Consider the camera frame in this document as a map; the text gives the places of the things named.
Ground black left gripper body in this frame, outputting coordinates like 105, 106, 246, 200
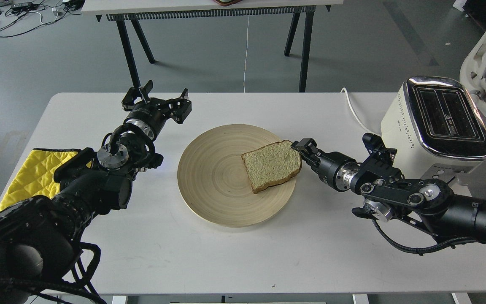
124, 98, 169, 137

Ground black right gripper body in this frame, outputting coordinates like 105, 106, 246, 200
306, 150, 359, 192

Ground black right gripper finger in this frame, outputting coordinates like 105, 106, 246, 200
291, 138, 322, 163

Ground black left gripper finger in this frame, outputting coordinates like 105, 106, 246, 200
159, 88, 192, 124
121, 80, 154, 111

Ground slice of bread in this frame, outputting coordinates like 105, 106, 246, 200
241, 140, 302, 194

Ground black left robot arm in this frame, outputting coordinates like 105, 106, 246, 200
0, 81, 192, 304

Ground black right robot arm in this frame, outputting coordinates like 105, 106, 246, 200
291, 133, 486, 255

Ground cream chrome toaster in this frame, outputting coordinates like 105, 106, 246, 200
381, 76, 486, 182

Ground round wooden plate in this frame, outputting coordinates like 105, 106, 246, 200
177, 124, 296, 228

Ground background table with black legs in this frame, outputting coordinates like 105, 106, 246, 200
81, 0, 343, 92

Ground brown object on background table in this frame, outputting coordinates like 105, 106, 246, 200
214, 0, 241, 6

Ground yellow quilted cloth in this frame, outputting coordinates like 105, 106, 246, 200
0, 148, 82, 212

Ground white toaster power cable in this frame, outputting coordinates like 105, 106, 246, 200
340, 87, 382, 137

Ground cables and adapters on floor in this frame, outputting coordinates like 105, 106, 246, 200
0, 0, 86, 44

